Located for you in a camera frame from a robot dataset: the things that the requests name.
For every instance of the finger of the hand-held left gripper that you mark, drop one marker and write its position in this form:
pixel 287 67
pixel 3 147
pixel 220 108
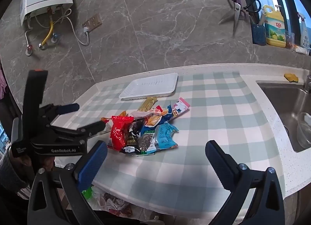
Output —
pixel 69 108
pixel 94 127

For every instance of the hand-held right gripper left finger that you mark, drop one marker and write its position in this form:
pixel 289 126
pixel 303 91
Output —
pixel 93 164

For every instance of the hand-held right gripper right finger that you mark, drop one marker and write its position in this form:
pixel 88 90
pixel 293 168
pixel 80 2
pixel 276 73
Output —
pixel 218 164

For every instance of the long white snack packet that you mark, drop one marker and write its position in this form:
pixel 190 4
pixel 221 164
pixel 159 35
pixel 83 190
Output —
pixel 139 114

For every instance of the dark nut snack packet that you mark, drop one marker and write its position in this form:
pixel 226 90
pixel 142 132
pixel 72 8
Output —
pixel 145 142

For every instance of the yellow snack packet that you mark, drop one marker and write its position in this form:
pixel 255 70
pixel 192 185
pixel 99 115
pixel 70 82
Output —
pixel 153 119

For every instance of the gold stick snack packet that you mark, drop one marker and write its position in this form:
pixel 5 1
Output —
pixel 148 103

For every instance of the light blue snack packet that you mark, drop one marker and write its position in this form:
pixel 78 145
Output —
pixel 164 138

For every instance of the white and red snack packet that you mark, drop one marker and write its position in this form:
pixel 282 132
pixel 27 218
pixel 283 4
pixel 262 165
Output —
pixel 156 111

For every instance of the white plastic tray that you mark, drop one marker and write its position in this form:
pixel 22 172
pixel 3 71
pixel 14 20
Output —
pixel 150 86

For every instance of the pink snack packet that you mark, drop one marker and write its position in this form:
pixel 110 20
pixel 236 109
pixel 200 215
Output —
pixel 181 104

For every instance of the person's left hand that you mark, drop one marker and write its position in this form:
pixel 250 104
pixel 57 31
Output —
pixel 24 162

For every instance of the trash bag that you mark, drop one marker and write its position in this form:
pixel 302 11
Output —
pixel 109 200

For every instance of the green checkered tablecloth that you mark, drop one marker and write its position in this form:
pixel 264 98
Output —
pixel 218 118

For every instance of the pink cloth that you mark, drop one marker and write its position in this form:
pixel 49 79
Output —
pixel 2 84

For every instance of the blue pipe valve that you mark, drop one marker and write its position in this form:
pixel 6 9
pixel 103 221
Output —
pixel 55 36

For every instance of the steel sink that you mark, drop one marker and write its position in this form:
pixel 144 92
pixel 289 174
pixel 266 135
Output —
pixel 279 101

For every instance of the glass bowl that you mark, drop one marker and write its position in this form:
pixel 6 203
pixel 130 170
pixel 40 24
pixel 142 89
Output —
pixel 305 130

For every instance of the yellow sponge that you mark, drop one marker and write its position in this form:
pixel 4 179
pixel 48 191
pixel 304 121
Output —
pixel 291 77

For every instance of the steel faucet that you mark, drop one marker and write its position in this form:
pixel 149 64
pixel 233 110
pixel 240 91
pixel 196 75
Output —
pixel 308 81

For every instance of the blue utensil holder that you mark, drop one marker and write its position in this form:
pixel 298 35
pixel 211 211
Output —
pixel 258 35

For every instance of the yellow dish soap bottle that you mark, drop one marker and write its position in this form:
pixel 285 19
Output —
pixel 274 28

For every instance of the white spray bottle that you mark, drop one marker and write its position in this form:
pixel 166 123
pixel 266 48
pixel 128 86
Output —
pixel 305 37

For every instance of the gold wall outlet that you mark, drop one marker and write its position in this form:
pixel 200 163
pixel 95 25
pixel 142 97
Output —
pixel 93 22

